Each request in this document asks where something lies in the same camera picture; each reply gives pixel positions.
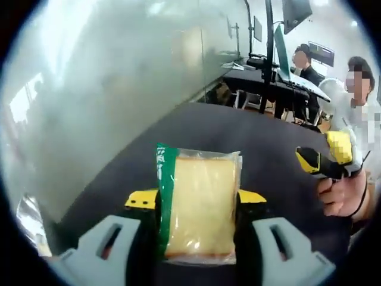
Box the hanging black monitor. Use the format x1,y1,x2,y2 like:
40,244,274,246
282,0,313,35

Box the slim black monitor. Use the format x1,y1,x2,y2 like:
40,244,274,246
253,15,263,43
226,16,241,40

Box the black table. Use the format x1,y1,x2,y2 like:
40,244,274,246
44,101,358,286

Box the steel bowl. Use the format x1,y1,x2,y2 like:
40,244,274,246
16,193,53,257

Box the person's upper body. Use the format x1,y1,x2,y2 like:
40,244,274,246
346,55,381,191

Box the black office desk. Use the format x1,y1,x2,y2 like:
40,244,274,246
222,58,311,120

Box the white chair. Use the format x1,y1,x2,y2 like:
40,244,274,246
234,90,263,111

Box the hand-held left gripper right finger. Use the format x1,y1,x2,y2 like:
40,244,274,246
235,189,336,286

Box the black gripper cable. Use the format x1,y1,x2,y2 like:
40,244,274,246
351,150,372,218

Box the person's right hand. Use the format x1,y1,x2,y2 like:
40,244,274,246
317,172,371,223

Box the black monitor stand pole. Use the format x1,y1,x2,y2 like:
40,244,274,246
261,0,275,114

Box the packaged bread slice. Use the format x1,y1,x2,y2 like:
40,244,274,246
155,142,242,266

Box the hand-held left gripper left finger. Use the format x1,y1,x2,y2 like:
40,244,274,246
49,188,164,286

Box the open grey laptop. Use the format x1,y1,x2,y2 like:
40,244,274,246
273,23,332,102

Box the wide dark desk monitor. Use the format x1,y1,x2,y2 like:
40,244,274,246
308,41,336,67

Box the white papers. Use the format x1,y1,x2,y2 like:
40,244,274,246
221,61,245,71

